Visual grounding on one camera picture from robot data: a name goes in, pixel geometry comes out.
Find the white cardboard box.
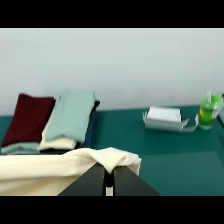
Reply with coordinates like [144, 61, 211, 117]
[142, 106, 200, 133]

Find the cream folded garment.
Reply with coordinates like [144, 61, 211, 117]
[37, 117, 78, 152]

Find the dark red garment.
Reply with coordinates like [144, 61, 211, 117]
[0, 93, 57, 148]

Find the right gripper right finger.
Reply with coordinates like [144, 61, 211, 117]
[113, 165, 161, 197]

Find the cream shirt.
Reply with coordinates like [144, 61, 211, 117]
[0, 146, 142, 197]

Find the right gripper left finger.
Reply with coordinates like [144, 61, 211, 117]
[58, 162, 106, 197]

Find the dark blue garment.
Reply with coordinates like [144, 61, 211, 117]
[79, 100, 101, 149]

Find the light grey-green garment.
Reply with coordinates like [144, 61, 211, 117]
[0, 141, 41, 156]

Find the pale green garment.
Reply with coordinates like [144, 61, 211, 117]
[44, 90, 97, 144]

